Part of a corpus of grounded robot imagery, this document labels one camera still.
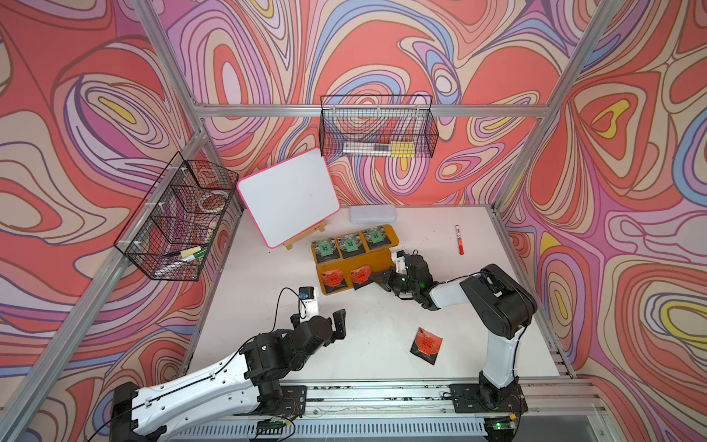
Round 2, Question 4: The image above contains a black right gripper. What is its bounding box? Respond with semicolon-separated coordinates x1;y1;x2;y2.
370;266;419;296

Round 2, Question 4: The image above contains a red tea bag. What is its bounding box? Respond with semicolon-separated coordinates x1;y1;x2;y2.
321;269;349;295
351;265;372;290
411;328;443;365

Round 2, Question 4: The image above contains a green tea bag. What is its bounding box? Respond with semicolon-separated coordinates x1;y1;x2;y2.
362;226;391;250
337;233;366;259
311;238;341;263

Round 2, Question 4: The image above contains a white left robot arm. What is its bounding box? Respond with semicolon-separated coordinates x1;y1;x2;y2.
108;309;346;441

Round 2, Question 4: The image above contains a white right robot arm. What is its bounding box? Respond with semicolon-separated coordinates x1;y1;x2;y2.
370;252;538;416

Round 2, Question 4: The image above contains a yellow wooden two-tier shelf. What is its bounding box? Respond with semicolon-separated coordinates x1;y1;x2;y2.
315;224;400;296

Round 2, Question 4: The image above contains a white plastic pencil case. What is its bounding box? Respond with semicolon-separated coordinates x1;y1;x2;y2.
349;204;397;224

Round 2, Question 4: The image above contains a red marker pen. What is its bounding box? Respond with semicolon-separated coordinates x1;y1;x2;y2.
455;225;465;256

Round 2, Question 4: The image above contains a wooden whiteboard easel stand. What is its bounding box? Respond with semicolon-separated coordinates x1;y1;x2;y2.
283;220;327;250

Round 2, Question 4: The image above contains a pink framed whiteboard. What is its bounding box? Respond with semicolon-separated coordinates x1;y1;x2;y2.
237;149;341;249

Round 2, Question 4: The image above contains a yellow sticky notes block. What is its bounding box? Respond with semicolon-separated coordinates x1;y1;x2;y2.
388;141;416;158

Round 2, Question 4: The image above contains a green marker in basket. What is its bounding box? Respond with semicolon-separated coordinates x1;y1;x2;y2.
164;246;209;263

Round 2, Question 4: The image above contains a tape roll in basket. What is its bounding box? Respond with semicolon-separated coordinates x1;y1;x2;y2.
197;190;228;215

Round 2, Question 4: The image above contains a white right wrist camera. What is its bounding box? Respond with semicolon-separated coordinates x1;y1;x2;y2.
391;250;407;274

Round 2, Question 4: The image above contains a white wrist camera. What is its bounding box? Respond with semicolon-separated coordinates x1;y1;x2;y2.
391;250;407;274
298;285;320;320

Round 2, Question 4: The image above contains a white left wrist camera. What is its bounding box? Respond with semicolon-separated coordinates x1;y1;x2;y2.
298;285;320;320

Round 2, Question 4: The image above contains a black wire basket back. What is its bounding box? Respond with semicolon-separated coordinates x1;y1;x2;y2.
319;93;439;159

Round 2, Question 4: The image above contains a black wire basket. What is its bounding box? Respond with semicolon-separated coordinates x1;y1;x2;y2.
113;153;239;282
319;93;439;159

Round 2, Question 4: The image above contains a black wire basket left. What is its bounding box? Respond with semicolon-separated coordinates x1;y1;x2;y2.
113;153;239;282

